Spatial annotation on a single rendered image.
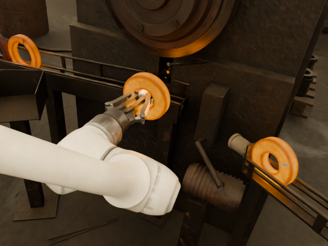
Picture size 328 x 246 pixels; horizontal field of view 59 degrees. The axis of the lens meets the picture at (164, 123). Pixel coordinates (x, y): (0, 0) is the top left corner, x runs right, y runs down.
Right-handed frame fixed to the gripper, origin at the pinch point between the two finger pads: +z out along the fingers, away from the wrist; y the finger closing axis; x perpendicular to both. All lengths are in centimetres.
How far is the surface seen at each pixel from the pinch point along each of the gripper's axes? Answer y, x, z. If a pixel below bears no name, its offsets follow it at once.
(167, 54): -2.6, 4.2, 20.5
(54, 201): -50, -83, -2
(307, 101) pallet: 67, -79, 177
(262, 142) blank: 37.5, -9.5, 7.1
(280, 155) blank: 43.1, -8.9, 3.1
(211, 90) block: 15.3, -5.2, 21.9
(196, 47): 7.8, 9.4, 20.7
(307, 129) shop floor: 73, -92, 156
